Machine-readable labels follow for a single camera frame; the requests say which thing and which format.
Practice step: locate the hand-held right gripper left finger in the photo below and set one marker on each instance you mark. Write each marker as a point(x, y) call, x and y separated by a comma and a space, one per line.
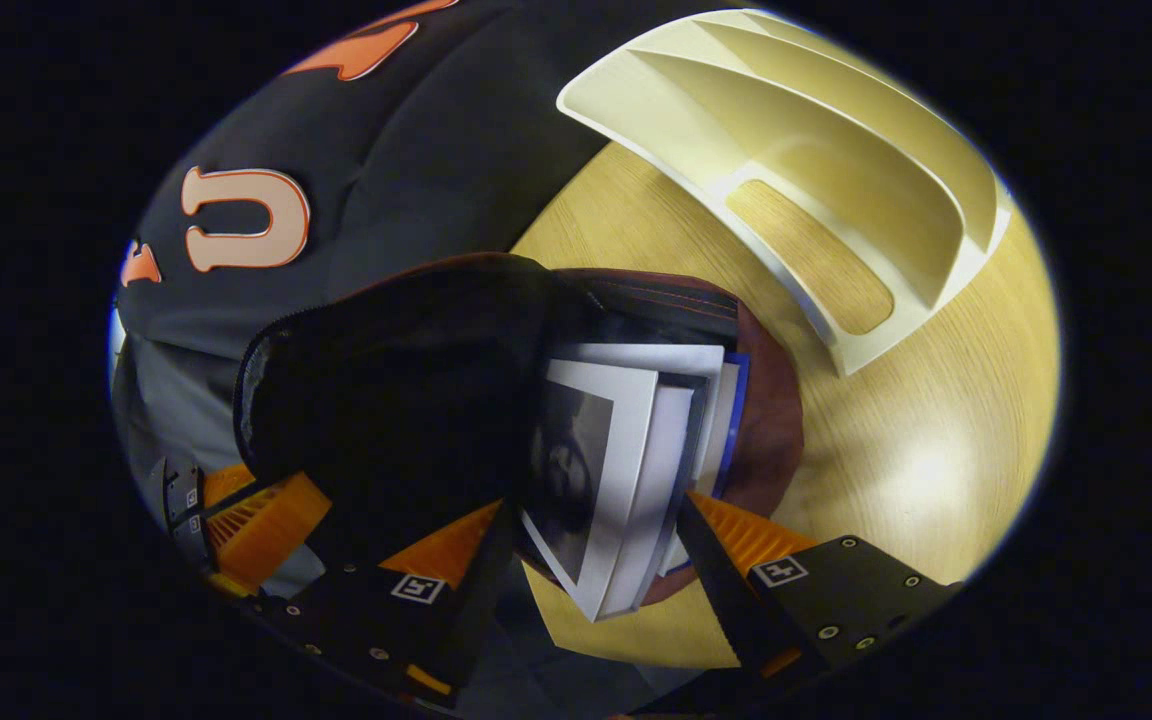
point(486, 590)

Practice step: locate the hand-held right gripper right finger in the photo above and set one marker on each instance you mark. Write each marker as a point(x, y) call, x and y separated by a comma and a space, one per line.
point(716, 590)

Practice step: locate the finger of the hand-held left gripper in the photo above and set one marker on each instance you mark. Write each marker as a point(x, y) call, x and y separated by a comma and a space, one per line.
point(266, 530)
point(186, 490)

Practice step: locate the grey cover book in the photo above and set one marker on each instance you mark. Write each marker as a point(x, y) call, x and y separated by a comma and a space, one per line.
point(626, 470)

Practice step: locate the blue cover book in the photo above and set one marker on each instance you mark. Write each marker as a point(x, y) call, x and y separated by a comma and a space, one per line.
point(726, 420)

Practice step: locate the maroon schoolbag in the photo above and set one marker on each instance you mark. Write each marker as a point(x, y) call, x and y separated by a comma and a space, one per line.
point(386, 400)

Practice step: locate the white plastic bookshelf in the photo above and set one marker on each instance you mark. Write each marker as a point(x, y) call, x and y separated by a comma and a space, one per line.
point(836, 170)

